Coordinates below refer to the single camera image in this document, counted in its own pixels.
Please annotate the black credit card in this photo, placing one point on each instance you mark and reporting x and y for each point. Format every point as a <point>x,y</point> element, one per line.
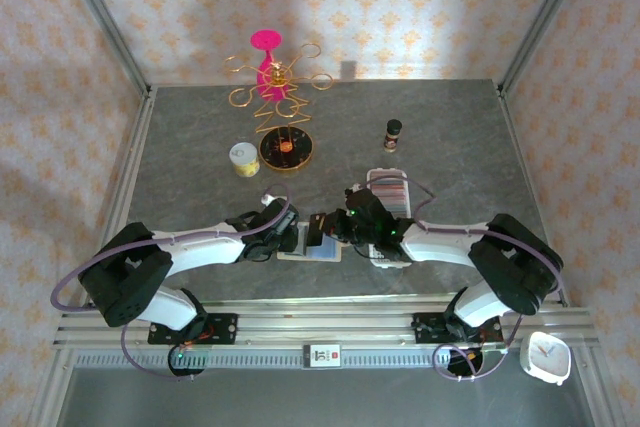
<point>317,229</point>

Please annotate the beige card holder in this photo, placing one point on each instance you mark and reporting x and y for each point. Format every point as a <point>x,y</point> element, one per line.
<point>325,253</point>

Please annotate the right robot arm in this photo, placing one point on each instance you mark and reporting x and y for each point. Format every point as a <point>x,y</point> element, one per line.
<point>440,247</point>

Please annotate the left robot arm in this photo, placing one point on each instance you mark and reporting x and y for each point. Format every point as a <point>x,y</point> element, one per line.
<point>200,249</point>

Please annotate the stack of colourful credit cards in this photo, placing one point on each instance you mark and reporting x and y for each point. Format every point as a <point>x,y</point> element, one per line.
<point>390,202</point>

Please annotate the white plastic basket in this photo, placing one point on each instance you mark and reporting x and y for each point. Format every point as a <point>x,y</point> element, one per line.
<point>380,259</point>

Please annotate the yellow tin can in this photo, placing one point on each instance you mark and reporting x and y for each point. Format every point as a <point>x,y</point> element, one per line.
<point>244,159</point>

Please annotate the small black-capped spice bottle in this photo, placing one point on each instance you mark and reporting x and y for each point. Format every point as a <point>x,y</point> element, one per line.
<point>393,134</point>

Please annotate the white number label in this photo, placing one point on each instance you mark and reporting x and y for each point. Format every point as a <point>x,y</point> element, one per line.
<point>322,356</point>

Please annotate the pink wine glass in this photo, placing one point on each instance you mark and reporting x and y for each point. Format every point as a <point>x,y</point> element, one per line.
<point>265,39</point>

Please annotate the white square clock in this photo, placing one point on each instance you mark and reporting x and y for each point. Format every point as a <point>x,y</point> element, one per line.
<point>545,357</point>

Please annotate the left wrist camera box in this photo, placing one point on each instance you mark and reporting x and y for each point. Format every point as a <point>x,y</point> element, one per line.
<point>270,198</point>

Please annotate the aluminium mounting rail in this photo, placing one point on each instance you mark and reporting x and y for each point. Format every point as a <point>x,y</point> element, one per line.
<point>325,327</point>

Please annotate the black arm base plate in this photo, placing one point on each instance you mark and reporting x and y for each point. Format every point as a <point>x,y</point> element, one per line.
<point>222,329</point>
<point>430,329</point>

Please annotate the aluminium side rail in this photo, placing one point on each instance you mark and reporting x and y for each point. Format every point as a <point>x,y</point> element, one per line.
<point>125,182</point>
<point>522,157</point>

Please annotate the aluminium frame post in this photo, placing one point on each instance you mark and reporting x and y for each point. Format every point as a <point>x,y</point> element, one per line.
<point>102,14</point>
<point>546,14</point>

